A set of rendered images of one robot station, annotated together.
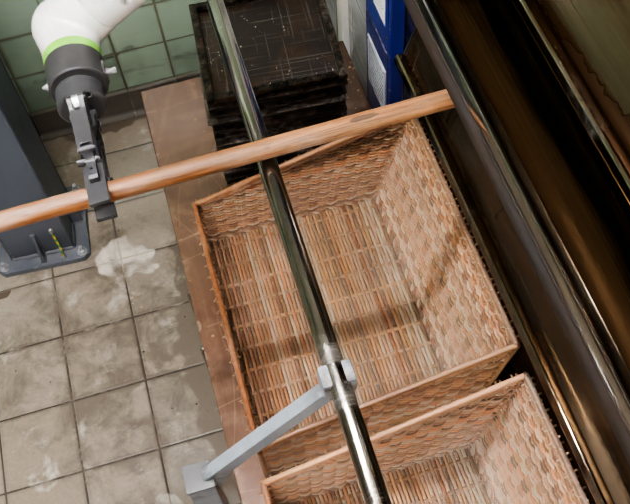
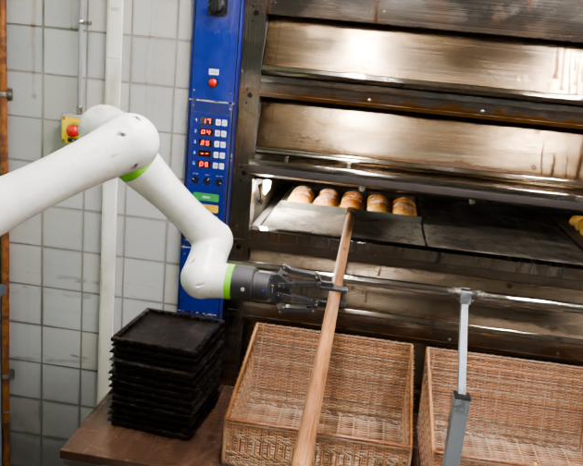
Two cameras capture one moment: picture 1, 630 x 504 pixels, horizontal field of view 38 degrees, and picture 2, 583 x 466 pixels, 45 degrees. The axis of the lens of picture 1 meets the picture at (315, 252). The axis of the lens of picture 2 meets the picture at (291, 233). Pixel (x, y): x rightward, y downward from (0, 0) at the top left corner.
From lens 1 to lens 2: 2.07 m
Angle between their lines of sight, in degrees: 69
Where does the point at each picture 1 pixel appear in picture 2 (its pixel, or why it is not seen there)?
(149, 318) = not seen: outside the picture
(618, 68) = (440, 153)
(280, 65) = (192, 333)
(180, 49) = not seen: outside the picture
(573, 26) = (412, 156)
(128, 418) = not seen: outside the picture
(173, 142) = (124, 450)
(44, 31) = (214, 269)
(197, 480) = (464, 396)
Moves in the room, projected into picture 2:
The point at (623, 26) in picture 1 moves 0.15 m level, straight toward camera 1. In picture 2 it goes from (432, 141) to (473, 149)
